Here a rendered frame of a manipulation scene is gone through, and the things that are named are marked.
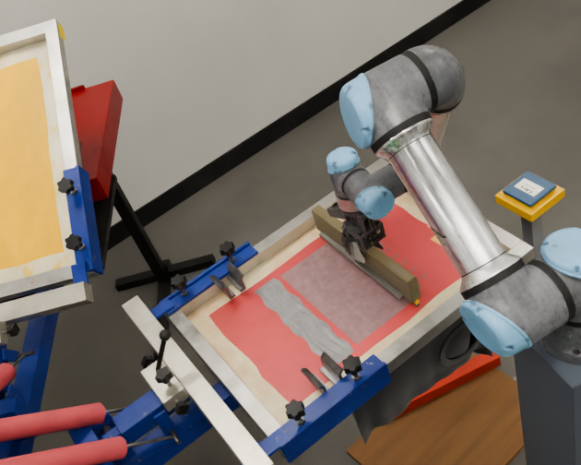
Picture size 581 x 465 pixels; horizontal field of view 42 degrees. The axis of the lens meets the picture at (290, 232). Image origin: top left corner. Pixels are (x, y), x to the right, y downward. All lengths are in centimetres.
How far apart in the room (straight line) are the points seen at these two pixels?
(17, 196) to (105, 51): 149
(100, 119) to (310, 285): 110
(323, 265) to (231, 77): 206
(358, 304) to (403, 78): 78
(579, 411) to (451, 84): 63
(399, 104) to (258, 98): 283
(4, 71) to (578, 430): 183
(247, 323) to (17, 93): 98
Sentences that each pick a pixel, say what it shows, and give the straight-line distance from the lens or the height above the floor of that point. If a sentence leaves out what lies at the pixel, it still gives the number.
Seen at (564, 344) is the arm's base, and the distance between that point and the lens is 142.
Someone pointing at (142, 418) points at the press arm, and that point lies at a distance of 180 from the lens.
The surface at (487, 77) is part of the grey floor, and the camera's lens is 431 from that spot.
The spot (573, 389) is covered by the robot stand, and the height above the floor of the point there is 119.
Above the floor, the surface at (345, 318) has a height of 95.
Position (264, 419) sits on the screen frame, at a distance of 174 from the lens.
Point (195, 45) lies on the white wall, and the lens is 379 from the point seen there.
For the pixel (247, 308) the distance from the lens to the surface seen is 201.
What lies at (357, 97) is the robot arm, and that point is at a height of 169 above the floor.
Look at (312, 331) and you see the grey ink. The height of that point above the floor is 96.
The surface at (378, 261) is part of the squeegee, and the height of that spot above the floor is 105.
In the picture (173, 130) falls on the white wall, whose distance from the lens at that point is 389.
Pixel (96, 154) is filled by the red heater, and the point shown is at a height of 111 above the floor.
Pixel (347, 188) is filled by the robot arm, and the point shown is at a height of 131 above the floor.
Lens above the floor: 238
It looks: 41 degrees down
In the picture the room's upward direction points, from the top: 21 degrees counter-clockwise
